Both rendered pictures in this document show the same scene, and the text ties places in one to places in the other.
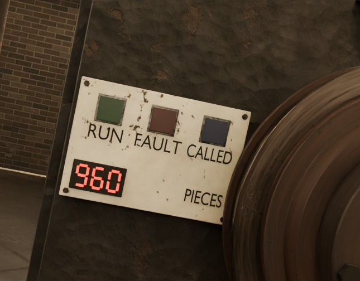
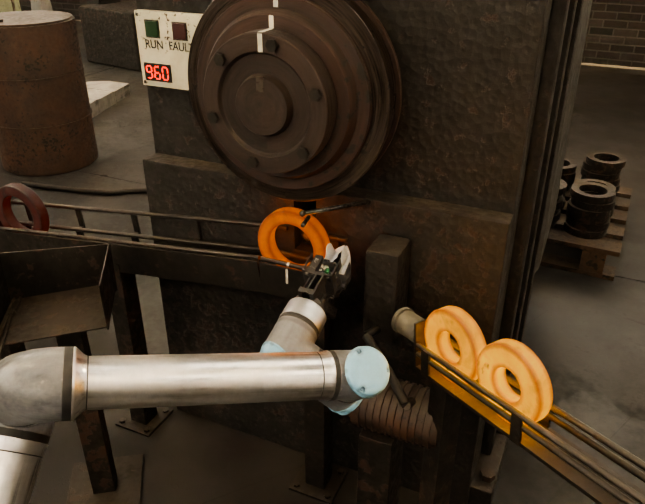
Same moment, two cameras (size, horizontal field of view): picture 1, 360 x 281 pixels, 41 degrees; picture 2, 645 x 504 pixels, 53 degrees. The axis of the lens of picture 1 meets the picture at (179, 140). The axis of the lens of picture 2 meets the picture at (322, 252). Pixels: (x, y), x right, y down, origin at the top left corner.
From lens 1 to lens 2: 1.20 m
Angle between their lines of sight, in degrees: 38
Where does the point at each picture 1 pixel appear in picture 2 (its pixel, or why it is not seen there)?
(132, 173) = (173, 67)
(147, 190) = (184, 77)
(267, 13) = not seen: outside the picture
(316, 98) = (209, 13)
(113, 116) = (153, 33)
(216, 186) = not seen: hidden behind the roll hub
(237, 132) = not seen: hidden behind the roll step
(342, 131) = (220, 32)
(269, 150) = (194, 48)
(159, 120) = (176, 31)
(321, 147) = (212, 44)
